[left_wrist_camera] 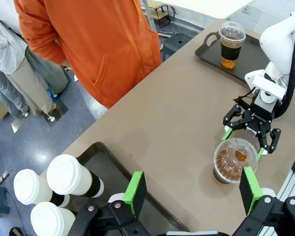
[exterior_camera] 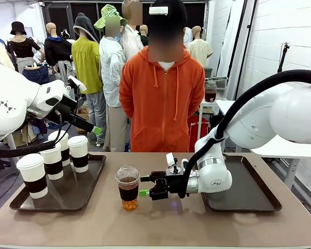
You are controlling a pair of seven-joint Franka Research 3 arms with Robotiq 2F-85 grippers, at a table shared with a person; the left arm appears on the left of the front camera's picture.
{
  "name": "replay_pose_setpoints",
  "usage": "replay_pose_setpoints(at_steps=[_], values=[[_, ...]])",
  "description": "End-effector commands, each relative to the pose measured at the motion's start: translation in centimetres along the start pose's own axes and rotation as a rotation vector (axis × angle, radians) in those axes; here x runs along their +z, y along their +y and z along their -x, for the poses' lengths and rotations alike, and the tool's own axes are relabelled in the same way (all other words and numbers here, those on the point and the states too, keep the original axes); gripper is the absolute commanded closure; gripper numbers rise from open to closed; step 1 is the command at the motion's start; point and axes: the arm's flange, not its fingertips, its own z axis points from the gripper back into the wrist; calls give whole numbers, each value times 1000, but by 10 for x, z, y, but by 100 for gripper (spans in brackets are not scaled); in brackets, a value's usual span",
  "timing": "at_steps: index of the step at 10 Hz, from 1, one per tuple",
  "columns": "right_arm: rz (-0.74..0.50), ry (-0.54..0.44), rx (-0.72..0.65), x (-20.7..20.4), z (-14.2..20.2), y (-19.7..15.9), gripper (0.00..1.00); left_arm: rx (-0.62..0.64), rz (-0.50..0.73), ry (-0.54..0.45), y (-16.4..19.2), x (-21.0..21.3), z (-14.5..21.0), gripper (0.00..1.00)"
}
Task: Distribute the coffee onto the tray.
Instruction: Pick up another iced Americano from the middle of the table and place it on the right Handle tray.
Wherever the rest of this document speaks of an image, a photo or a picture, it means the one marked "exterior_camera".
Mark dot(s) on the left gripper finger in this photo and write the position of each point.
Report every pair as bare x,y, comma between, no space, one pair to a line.
86,128
88,123

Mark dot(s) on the tall mannequin white shirt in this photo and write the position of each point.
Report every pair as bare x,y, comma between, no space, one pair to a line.
132,46

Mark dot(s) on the figure in white shirt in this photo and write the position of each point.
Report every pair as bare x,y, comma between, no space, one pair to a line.
114,77

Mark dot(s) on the dark brown serving tray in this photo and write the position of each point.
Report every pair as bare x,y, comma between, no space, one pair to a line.
75,192
248,186

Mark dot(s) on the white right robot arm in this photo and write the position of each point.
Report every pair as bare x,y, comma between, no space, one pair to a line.
248,124

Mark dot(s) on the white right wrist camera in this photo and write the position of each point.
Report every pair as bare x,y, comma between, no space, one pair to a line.
170,159

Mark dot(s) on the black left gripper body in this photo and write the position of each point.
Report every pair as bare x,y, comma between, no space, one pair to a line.
66,110

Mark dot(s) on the white paper cup black sleeve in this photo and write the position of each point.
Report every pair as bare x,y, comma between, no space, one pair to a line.
53,166
79,155
33,176
64,149

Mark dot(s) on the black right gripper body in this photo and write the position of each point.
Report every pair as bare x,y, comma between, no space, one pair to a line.
171,182

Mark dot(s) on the mannequin black top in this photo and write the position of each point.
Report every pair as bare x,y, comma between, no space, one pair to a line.
23,48

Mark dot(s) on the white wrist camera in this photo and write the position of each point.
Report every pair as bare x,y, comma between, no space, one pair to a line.
76,83
170,159

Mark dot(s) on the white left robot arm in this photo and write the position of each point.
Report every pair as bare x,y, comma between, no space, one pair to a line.
10,103

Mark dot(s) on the mannequin cream shirt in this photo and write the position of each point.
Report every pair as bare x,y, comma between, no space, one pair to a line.
199,50

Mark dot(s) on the grey hooded hat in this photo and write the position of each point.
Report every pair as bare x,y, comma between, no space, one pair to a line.
83,22

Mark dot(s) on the mannequin navy top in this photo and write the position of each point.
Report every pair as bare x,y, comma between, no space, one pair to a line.
55,49

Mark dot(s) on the black bucket hat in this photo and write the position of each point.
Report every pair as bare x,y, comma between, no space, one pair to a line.
18,28

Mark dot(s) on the red bag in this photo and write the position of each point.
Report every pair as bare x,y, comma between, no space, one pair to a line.
197,129

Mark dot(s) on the green checkered sun hat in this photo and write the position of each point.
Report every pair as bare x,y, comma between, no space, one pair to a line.
109,11

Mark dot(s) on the black tripod stand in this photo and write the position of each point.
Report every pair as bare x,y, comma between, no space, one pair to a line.
283,57

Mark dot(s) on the mannequin dark green top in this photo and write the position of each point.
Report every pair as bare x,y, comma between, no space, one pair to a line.
144,39

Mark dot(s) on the black beanie white label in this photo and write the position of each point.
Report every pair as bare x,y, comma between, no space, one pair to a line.
175,10

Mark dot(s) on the torso form with jeans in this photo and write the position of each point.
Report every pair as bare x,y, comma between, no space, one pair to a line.
35,74

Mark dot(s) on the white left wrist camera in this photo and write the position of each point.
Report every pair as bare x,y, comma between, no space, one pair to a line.
76,83

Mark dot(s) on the white side table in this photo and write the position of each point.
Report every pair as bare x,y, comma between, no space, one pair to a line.
287,151

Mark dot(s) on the person in orange hoodie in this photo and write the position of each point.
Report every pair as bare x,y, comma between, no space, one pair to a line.
158,103

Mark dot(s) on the glass jar dark liquid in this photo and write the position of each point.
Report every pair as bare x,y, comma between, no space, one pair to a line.
210,94

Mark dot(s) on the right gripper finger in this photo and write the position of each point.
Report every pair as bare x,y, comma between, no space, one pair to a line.
145,178
143,193

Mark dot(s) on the clear cup amber iced tea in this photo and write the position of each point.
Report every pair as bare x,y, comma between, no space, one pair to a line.
127,186

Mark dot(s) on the dark grey stool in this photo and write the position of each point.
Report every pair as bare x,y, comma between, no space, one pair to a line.
2,171

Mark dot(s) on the mannequin yellow-green blouse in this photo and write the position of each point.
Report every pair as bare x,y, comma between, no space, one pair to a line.
86,64

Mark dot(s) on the cardboard box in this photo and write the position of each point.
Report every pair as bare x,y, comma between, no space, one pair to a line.
83,111

